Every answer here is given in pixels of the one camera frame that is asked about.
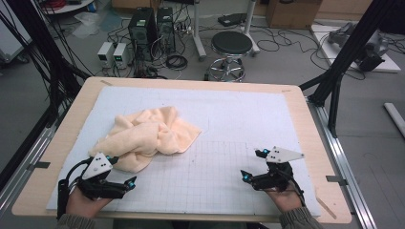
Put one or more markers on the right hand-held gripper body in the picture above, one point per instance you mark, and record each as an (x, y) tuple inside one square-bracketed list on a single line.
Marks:
[(275, 178)]

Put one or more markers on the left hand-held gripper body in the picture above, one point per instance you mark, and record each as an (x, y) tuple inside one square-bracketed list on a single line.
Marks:
[(95, 184)]

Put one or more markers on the peach terry towel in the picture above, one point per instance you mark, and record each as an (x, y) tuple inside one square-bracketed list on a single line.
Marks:
[(146, 136)]

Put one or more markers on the person's left hand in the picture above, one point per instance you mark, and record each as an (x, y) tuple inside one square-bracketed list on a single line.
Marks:
[(84, 203)]

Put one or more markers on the person's right hand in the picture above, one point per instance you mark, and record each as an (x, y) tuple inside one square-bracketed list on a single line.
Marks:
[(285, 200)]

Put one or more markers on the pale blue grid mat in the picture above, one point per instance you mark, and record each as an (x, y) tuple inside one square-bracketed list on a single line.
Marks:
[(242, 117)]

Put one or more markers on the tan tape strip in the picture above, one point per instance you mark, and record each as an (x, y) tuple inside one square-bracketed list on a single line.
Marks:
[(326, 208)]

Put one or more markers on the white bench power supply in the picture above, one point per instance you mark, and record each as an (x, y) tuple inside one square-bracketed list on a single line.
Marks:
[(105, 54), (120, 55)]

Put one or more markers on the black round stool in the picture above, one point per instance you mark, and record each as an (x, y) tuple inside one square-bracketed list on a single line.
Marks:
[(231, 43)]

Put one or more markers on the white floor board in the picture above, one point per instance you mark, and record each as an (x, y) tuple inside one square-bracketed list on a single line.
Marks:
[(324, 47)]

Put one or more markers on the white desk leg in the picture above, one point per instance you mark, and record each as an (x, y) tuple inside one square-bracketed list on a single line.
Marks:
[(199, 31), (250, 28)]

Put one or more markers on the large black computer tower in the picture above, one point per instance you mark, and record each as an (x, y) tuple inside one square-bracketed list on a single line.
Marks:
[(142, 31)]

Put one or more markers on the white tube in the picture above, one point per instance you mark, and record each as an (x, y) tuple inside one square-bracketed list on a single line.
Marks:
[(394, 116)]

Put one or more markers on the flat black device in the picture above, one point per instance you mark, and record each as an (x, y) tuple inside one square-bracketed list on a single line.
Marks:
[(231, 19)]

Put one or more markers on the clear plastic sheet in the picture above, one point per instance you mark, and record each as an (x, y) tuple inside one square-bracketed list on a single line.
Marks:
[(87, 24)]

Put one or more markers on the slim black computer tower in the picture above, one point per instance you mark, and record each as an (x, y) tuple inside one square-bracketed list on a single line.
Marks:
[(165, 28)]

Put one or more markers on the brown cardboard box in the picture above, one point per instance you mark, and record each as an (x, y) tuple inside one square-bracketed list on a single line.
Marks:
[(293, 12)]

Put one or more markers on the round white table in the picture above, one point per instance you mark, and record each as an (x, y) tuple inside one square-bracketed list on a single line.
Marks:
[(68, 7)]

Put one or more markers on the grey rail bracket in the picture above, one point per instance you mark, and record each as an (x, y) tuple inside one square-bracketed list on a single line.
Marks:
[(39, 165), (336, 180)]

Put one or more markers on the aluminium frame rail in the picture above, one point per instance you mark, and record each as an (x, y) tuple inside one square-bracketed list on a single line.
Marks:
[(347, 165), (22, 168)]

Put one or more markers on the black metal frame post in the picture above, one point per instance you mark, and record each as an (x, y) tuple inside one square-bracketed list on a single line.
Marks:
[(347, 51)]

